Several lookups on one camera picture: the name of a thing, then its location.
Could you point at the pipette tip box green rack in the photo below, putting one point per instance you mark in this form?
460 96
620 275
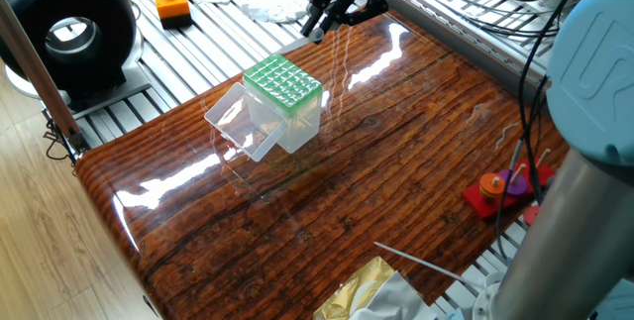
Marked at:
285 82

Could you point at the brown wooden pole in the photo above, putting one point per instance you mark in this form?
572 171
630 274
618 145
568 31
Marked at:
34 67

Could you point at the gold foil packet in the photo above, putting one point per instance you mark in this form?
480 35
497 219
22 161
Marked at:
347 290

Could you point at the clear hinged box lid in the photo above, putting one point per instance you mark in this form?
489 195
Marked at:
243 124

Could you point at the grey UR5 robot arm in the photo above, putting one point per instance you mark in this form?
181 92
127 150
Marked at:
589 87

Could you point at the orange emergency stop button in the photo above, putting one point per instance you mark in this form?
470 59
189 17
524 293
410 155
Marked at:
171 5

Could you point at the crumpled white plastic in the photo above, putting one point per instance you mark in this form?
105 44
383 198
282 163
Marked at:
272 8

